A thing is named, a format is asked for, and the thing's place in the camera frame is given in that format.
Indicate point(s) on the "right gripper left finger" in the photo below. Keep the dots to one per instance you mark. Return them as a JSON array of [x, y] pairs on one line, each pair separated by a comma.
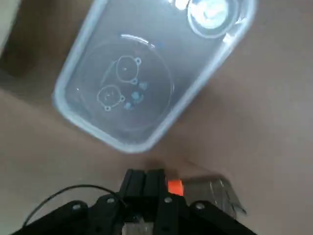
[[134, 183]]

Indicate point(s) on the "clear plastic lid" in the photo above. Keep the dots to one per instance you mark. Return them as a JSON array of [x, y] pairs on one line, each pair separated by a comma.
[[146, 85]]

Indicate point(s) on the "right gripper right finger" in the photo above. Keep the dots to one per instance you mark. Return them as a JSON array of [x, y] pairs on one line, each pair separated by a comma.
[[155, 183]]

